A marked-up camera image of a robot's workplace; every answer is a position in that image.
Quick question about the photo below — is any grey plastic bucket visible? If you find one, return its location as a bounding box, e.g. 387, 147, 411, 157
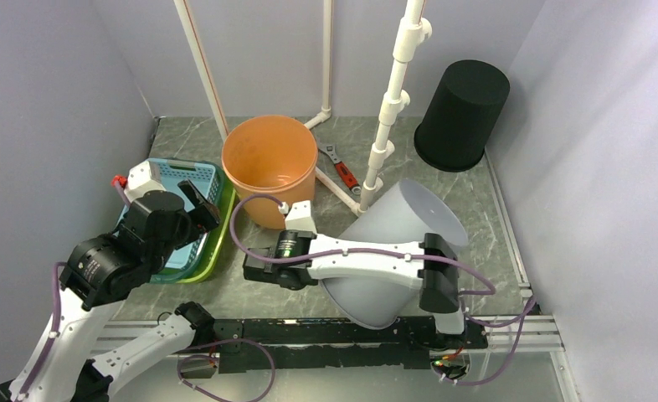
321, 179, 468, 330

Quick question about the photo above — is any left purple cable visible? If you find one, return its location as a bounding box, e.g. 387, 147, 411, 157
17, 261, 69, 398

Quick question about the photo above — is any blue plastic basket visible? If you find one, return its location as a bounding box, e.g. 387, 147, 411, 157
146, 157, 224, 284

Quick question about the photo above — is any black plastic bucket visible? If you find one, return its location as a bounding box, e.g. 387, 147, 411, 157
414, 59, 511, 173

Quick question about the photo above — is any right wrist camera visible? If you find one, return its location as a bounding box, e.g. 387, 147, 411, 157
278, 200, 317, 234

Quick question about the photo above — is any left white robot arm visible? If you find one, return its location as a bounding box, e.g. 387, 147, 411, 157
0, 176, 220, 401

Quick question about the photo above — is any red handled adjustable wrench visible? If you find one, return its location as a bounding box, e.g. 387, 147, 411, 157
317, 142, 361, 195

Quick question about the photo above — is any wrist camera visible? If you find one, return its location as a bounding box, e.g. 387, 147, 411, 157
278, 200, 317, 234
111, 161, 165, 207

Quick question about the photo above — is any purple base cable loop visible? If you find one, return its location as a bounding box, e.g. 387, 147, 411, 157
176, 330, 278, 402

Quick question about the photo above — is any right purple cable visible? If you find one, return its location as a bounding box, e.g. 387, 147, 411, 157
229, 193, 537, 328

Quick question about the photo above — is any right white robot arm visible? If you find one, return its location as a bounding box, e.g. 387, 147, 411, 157
242, 229, 468, 348

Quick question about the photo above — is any green plastic tray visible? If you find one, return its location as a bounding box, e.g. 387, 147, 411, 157
169, 164, 235, 284

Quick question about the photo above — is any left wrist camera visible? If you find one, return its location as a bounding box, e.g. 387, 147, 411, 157
111, 161, 165, 207

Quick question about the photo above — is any orange plastic bucket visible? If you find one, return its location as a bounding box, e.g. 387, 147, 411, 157
221, 115, 319, 204

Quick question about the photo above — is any white PVC pipe frame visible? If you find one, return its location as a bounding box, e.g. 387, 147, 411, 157
173, 0, 432, 216

